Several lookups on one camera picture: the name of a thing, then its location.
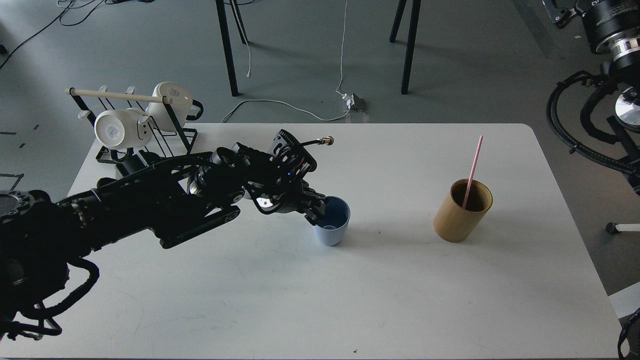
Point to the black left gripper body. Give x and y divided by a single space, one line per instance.
271 179

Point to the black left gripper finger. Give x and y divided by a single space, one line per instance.
315 210
306 194

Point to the blue plastic cup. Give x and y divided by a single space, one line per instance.
332 228

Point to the pink chopstick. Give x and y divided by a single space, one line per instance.
470 178

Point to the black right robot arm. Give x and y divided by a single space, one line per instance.
611 27

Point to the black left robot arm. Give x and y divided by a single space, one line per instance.
44 244

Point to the black left table legs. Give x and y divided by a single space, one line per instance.
220 8

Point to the black table legs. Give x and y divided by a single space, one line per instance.
412 33
220 8

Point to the grey floor power socket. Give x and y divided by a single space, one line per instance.
353 103

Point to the white mug rear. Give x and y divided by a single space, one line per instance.
182 103

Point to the white mug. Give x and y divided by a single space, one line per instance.
182 103
120 129

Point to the bamboo cylinder holder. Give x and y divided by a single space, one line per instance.
459 215

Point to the white mug front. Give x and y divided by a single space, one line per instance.
120 129

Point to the black right table legs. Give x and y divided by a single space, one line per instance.
412 33

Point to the black wire mug rack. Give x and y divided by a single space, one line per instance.
93 102

